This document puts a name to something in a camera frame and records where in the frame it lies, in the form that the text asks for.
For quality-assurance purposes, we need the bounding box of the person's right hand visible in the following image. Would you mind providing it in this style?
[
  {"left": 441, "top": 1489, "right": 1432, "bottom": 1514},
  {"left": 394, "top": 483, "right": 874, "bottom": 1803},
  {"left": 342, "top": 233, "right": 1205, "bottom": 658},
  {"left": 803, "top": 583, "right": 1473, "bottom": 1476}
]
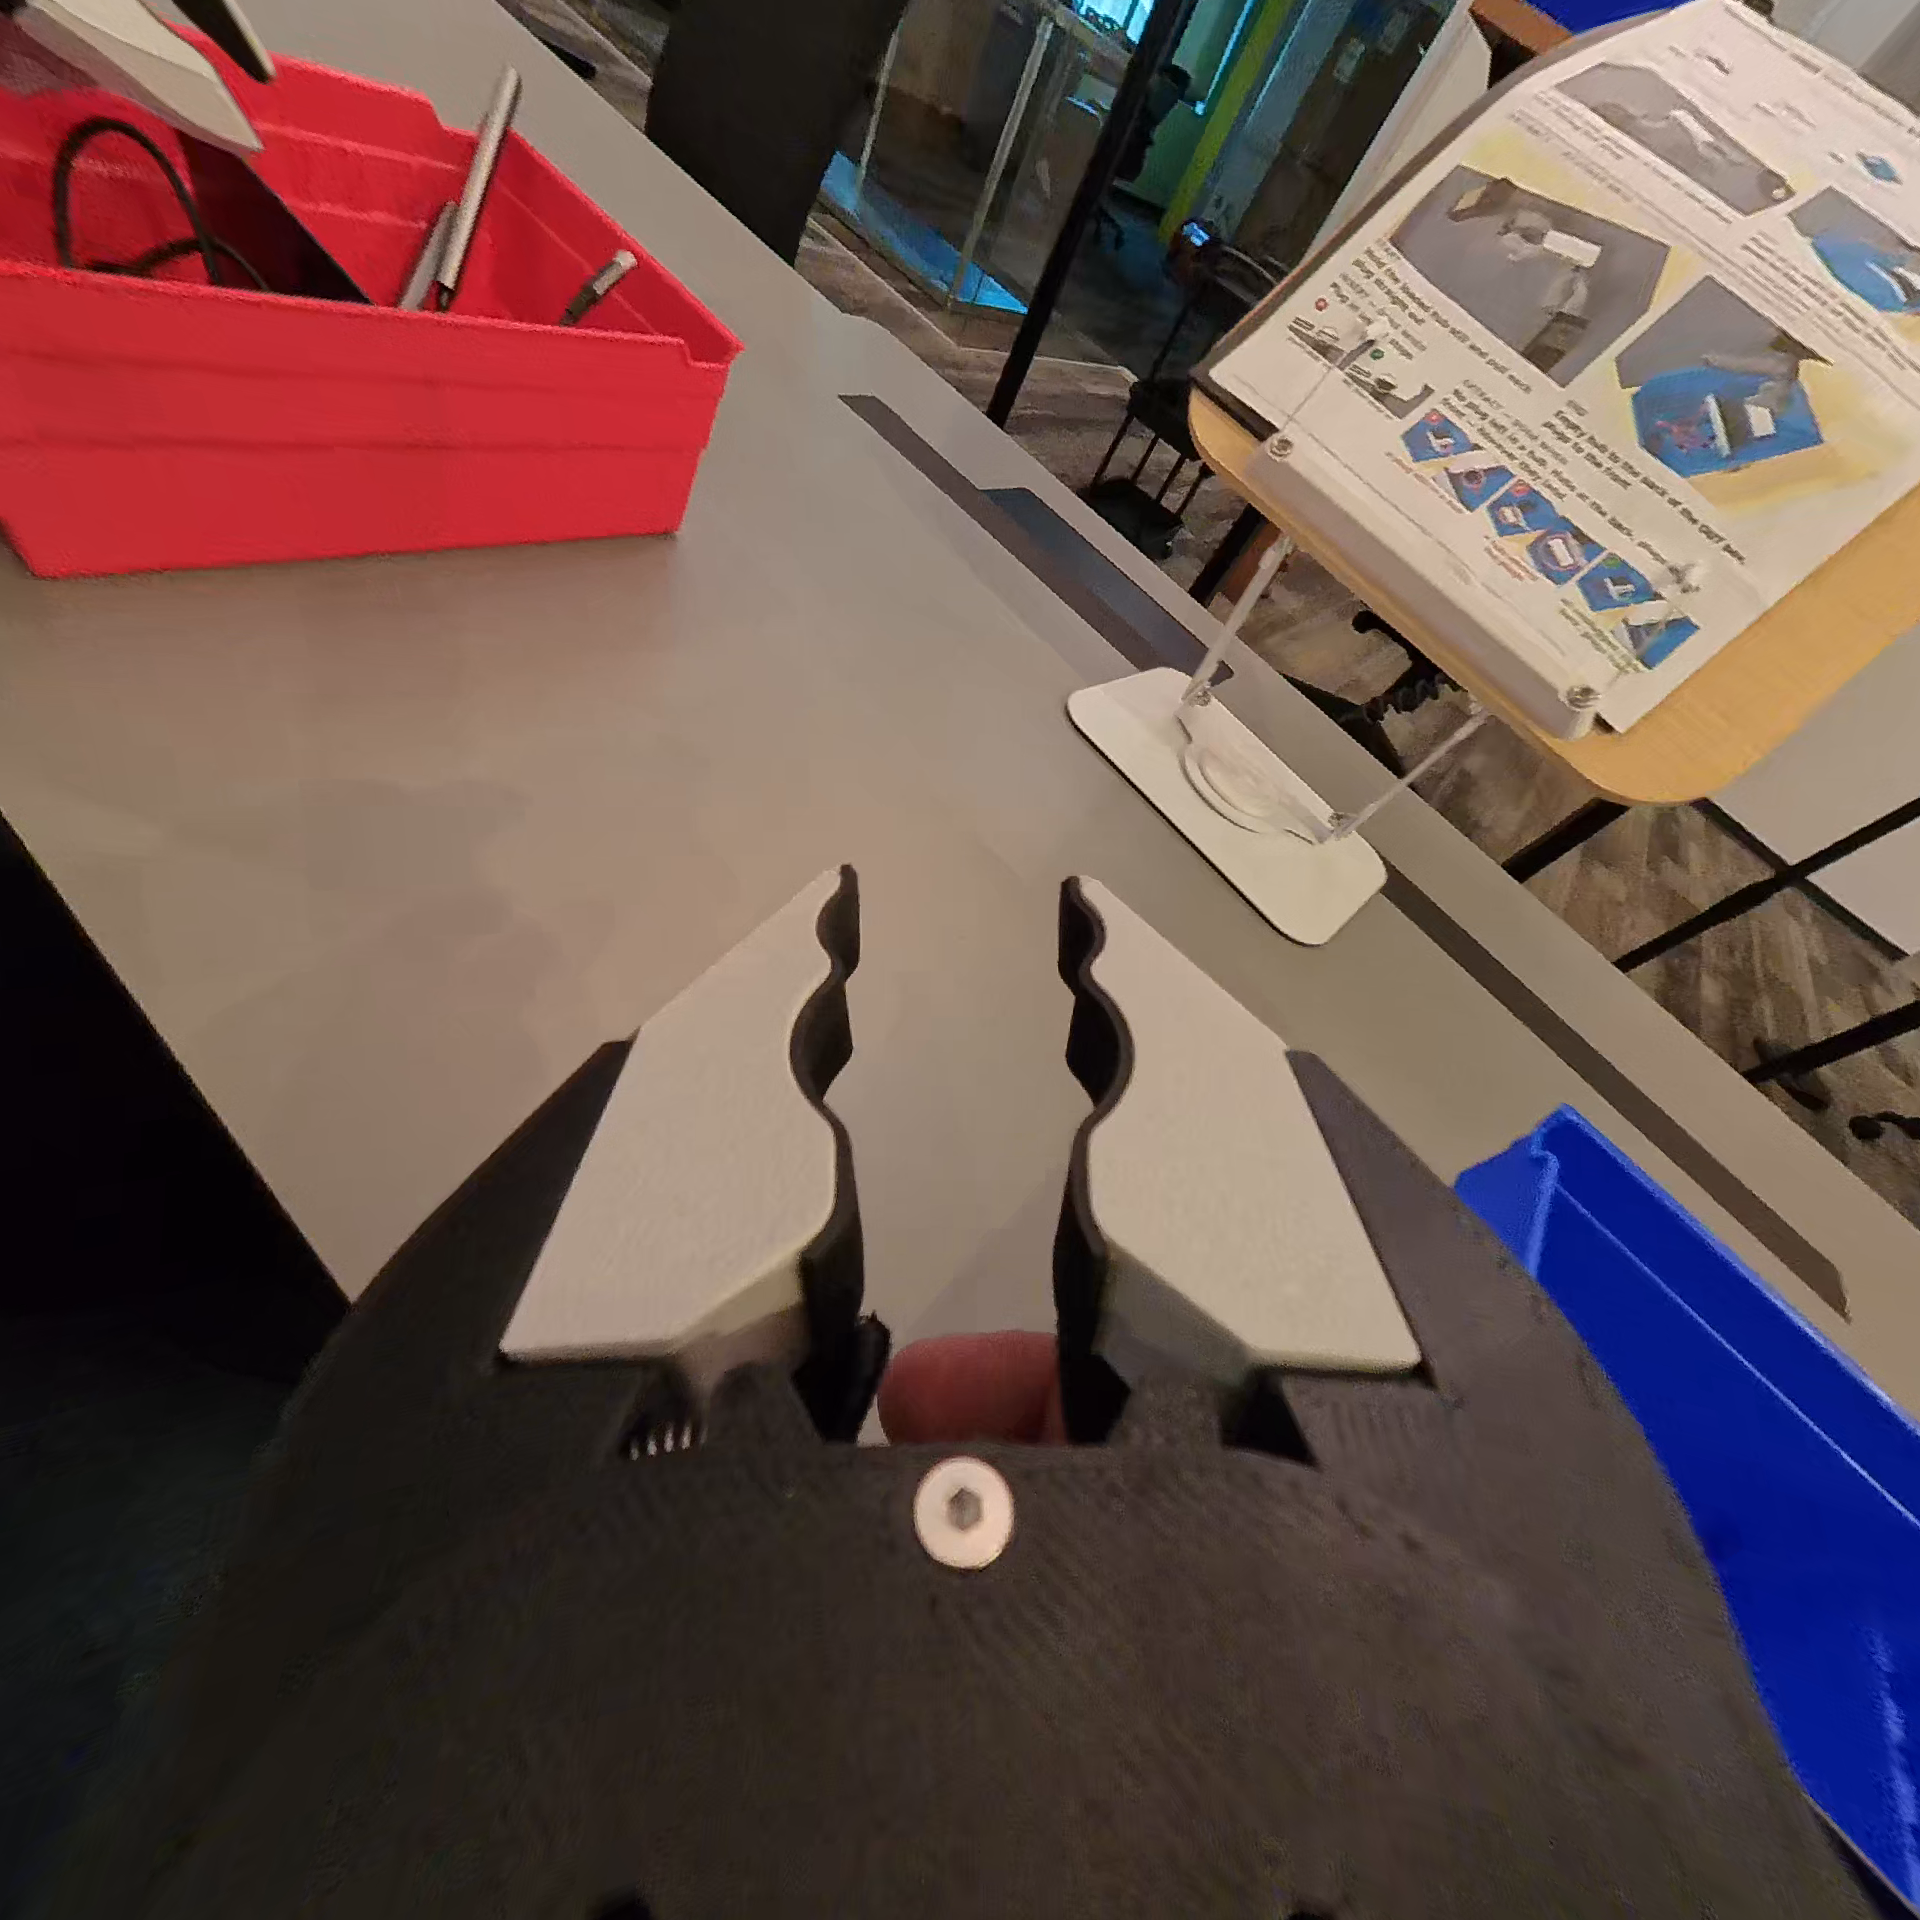
[{"left": 877, "top": 1334, "right": 1069, "bottom": 1449}]

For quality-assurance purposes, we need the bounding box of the clear acrylic panel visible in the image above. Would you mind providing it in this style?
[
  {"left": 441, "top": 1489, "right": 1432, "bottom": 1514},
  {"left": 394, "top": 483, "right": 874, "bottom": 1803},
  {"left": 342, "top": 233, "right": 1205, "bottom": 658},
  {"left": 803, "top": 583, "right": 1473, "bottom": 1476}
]
[{"left": 817, "top": 0, "right": 1144, "bottom": 318}]

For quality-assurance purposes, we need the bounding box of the black cable with gold plug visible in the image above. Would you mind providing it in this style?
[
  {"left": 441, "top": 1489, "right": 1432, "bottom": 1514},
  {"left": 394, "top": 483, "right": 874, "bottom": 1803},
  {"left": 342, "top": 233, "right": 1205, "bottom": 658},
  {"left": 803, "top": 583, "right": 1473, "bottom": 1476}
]
[{"left": 53, "top": 118, "right": 274, "bottom": 295}]

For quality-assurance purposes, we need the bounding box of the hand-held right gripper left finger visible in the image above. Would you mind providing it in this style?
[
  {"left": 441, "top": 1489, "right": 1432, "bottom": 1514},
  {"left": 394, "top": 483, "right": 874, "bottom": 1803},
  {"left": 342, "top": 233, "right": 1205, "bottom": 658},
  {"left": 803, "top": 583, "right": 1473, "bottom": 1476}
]
[{"left": 499, "top": 864, "right": 890, "bottom": 1446}]

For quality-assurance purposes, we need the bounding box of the slim grey usb-c hub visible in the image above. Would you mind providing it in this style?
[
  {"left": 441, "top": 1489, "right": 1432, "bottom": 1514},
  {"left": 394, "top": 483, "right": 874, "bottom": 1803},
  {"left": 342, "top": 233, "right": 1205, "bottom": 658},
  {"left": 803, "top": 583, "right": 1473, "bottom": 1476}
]
[{"left": 435, "top": 65, "right": 525, "bottom": 313}]

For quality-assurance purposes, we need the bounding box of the red plastic bin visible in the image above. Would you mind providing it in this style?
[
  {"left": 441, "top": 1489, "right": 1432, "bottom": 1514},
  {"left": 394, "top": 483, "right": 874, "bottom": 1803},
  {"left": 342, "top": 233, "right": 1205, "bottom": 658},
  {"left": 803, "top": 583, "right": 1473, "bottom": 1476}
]
[{"left": 0, "top": 47, "right": 745, "bottom": 578}]

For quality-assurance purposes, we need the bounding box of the blue plastic bin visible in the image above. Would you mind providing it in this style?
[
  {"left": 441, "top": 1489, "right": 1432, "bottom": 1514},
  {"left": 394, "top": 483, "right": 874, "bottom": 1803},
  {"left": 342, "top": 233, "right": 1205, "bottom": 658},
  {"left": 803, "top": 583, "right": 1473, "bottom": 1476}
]
[{"left": 1456, "top": 1104, "right": 1920, "bottom": 1913}]

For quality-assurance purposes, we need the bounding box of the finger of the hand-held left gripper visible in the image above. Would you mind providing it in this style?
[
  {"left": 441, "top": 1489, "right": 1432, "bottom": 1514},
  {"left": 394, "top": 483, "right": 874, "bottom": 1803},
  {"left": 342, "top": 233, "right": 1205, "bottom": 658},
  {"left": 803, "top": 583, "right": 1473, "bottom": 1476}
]
[
  {"left": 157, "top": 0, "right": 280, "bottom": 86},
  {"left": 0, "top": 0, "right": 268, "bottom": 155}
]

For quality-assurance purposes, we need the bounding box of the black chair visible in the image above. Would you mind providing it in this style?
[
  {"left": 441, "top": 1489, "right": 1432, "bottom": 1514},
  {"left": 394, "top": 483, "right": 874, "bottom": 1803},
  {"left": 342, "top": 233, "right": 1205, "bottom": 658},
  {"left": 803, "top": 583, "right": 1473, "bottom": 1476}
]
[{"left": 644, "top": 0, "right": 910, "bottom": 271}]

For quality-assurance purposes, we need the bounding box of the black wire rack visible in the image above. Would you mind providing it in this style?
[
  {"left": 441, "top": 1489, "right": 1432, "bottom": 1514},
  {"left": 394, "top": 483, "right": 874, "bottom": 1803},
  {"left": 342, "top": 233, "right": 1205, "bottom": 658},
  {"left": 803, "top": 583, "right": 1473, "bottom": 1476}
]
[{"left": 1083, "top": 224, "right": 1292, "bottom": 560}]

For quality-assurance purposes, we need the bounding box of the black floor stand pole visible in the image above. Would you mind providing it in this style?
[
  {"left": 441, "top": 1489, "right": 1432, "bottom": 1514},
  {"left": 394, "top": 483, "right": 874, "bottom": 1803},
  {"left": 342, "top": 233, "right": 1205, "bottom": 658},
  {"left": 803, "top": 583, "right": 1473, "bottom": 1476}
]
[{"left": 982, "top": 0, "right": 1202, "bottom": 430}]

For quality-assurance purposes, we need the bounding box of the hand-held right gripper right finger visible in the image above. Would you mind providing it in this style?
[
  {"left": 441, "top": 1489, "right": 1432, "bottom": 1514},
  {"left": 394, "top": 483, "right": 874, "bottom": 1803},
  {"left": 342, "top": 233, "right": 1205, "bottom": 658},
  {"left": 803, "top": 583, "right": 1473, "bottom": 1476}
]
[{"left": 1054, "top": 876, "right": 1424, "bottom": 1449}]

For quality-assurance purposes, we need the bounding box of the document stand with wooden board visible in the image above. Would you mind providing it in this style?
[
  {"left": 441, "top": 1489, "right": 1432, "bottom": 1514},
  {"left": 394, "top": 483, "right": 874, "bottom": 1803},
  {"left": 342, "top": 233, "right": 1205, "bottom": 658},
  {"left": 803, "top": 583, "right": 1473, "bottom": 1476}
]
[{"left": 1068, "top": 0, "right": 1920, "bottom": 952}]

